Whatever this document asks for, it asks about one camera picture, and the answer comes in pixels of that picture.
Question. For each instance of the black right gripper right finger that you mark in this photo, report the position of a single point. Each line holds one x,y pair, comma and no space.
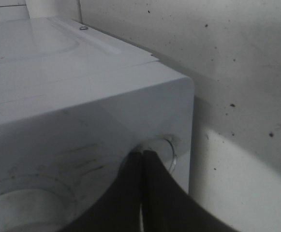
167,208

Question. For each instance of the white timer knob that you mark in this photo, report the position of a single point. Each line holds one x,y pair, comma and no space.
35,210

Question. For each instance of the white microwave oven body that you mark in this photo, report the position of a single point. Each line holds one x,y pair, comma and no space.
74,102

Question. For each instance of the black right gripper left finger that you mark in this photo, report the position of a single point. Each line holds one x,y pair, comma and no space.
118,210

